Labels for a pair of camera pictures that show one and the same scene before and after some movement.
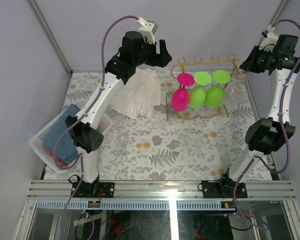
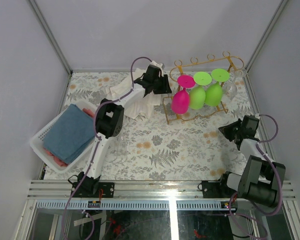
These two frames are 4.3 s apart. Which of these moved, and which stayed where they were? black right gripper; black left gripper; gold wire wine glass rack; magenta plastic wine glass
Moved: black left gripper; black right gripper
Stayed: gold wire wine glass rack; magenta plastic wine glass
